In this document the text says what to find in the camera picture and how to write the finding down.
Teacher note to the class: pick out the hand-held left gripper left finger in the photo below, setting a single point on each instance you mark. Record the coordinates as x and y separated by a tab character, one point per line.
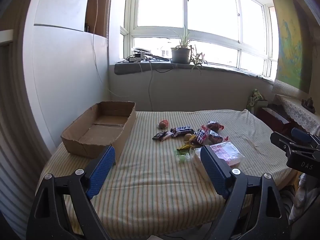
101	170

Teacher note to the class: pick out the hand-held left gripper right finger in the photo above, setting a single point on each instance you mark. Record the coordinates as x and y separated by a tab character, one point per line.
212	167

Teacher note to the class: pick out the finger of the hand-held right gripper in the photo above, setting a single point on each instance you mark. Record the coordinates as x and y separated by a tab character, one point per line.
282	142
300	133

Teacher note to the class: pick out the clear bag with pink label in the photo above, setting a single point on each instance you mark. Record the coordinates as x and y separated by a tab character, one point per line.
225	152

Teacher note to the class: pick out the red clear snack packet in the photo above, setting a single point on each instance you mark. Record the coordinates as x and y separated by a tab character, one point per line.
216	137
213	125

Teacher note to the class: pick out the green candy packet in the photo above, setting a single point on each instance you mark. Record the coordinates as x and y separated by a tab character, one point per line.
182	158

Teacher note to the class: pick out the cardboard box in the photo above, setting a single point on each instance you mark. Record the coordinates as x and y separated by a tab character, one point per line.
105	132

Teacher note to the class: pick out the black snack bar packet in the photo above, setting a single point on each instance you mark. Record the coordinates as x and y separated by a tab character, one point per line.
182	130

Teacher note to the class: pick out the white lace cloth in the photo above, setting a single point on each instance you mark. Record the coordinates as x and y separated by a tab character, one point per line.
297	110

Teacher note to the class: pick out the dark wooden cabinet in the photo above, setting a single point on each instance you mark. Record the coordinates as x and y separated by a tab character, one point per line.
272	117

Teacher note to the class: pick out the dark metal ornament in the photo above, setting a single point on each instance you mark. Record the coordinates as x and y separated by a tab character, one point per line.
308	103

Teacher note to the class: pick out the red and white snack packet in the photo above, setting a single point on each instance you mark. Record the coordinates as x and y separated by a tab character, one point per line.
202	135

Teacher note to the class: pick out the small golden candy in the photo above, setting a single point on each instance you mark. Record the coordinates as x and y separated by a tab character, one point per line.
188	137

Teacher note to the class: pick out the green printed bag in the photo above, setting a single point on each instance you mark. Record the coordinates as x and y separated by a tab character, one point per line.
256	100

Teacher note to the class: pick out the small black snack packet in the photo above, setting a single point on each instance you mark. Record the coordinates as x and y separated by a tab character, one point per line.
162	135

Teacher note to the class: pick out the small round red snack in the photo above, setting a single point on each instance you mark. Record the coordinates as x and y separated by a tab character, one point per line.
163	123

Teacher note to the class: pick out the white wardrobe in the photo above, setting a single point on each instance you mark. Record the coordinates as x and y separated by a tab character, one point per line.
65	80

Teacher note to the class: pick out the small leafy plant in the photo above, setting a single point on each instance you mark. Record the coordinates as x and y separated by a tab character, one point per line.
197	60

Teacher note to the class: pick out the grey potted plant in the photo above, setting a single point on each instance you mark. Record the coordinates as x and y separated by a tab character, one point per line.
180	55

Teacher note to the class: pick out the round white device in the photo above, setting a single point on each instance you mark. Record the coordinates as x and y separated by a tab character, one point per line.
141	49

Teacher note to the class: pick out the wooden shelf unit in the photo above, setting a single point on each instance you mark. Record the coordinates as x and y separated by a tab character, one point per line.
96	10

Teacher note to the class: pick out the wall map poster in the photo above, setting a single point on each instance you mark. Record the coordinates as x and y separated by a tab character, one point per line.
290	55

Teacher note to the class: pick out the white window frame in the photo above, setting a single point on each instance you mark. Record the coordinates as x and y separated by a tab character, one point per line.
186	31

